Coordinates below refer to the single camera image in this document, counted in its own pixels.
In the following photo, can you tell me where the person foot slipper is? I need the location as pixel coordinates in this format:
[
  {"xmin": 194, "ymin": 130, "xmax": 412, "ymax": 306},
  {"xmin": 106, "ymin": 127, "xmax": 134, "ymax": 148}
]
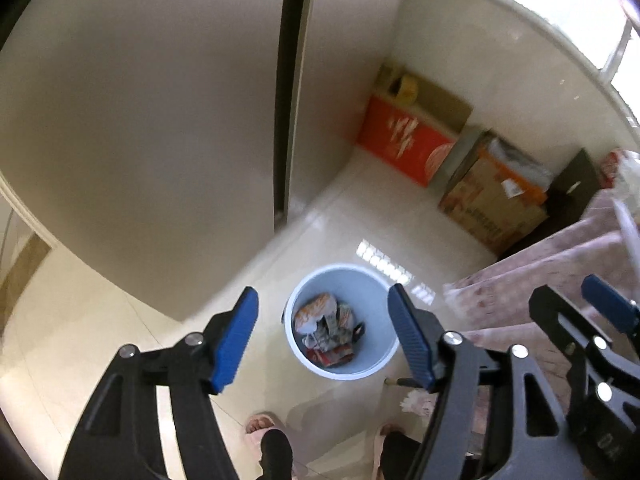
[
  {"xmin": 243, "ymin": 412, "xmax": 286, "ymax": 456},
  {"xmin": 373, "ymin": 422, "xmax": 407, "ymax": 460}
]

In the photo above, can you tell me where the grey checked tablecloth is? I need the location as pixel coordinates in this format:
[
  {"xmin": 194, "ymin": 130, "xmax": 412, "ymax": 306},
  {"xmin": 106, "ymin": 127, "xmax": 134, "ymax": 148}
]
[{"xmin": 613, "ymin": 198, "xmax": 639, "ymax": 264}]

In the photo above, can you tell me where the white plastic shopping bag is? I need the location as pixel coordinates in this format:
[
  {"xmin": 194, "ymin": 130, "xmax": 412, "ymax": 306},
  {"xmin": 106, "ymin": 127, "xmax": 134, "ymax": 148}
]
[{"xmin": 599, "ymin": 148, "xmax": 639, "ymax": 195}]

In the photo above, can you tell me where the yellow small box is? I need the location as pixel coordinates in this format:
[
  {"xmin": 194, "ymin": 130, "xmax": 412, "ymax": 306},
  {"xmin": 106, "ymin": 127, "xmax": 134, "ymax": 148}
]
[{"xmin": 388, "ymin": 74, "xmax": 419, "ymax": 106}]

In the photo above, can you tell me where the red green snack bag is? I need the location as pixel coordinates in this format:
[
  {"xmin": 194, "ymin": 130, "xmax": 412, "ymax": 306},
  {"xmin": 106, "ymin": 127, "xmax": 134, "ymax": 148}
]
[{"xmin": 305, "ymin": 344, "xmax": 355, "ymax": 370}]

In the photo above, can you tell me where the light blue trash bin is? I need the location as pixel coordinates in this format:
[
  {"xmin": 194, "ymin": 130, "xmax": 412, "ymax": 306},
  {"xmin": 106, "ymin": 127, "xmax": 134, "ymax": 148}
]
[{"xmin": 281, "ymin": 263, "xmax": 399, "ymax": 382}]

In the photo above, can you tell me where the beige sliding door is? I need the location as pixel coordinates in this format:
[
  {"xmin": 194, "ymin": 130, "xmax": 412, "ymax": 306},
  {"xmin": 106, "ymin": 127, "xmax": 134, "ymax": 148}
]
[{"xmin": 1, "ymin": 0, "xmax": 401, "ymax": 320}]

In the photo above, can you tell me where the person left foot slipper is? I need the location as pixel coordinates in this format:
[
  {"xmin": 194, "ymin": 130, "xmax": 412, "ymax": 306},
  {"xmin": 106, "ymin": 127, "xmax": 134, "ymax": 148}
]
[{"xmin": 243, "ymin": 412, "xmax": 286, "ymax": 456}]

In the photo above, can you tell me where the pink white plastic bag bundle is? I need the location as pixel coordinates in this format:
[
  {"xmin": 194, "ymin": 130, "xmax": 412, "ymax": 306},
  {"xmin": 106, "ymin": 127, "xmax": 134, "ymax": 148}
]
[{"xmin": 293, "ymin": 292, "xmax": 337, "ymax": 335}]

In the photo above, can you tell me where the window with white frame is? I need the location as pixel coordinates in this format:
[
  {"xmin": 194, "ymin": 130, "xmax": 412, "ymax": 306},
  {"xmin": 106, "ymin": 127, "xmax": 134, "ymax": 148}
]
[{"xmin": 495, "ymin": 0, "xmax": 639, "ymax": 130}]

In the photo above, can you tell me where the dark wooden side table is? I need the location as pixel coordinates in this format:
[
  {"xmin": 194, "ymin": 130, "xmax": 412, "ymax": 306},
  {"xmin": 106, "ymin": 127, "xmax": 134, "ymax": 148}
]
[{"xmin": 544, "ymin": 148, "xmax": 601, "ymax": 216}]

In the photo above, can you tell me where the orange brown cardboard box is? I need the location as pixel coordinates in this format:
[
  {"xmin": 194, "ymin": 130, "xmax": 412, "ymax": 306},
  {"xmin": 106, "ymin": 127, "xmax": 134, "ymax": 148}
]
[{"xmin": 438, "ymin": 130, "xmax": 554, "ymax": 255}]

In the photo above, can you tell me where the person right foot slipper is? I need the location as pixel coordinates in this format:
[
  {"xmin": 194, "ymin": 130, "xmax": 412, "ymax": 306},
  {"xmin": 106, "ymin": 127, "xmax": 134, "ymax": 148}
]
[{"xmin": 373, "ymin": 422, "xmax": 407, "ymax": 460}]

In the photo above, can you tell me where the red cardboard box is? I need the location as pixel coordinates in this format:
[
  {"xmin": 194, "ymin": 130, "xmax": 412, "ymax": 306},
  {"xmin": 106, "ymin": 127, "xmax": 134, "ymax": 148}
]
[{"xmin": 357, "ymin": 61, "xmax": 473, "ymax": 188}]

